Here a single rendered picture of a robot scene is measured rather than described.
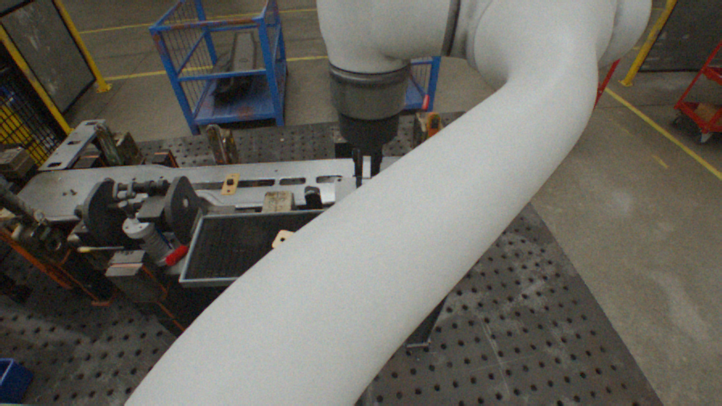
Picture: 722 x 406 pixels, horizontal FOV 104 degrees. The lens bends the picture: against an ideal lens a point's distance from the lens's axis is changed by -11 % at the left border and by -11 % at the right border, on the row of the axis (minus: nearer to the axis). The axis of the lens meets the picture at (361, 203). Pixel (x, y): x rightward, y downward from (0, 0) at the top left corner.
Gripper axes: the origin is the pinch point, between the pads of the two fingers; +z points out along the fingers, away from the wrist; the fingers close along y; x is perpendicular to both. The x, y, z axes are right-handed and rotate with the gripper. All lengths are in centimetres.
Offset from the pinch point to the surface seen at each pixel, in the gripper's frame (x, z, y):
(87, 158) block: 95, 22, 39
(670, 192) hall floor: -234, 120, 142
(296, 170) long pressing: 21.5, 20.0, 33.9
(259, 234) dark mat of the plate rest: 18.5, 4.1, -1.6
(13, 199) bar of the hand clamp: 81, 7, 6
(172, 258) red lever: 32.5, 4.7, -7.4
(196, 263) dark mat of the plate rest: 27.6, 4.1, -8.2
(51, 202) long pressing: 90, 20, 17
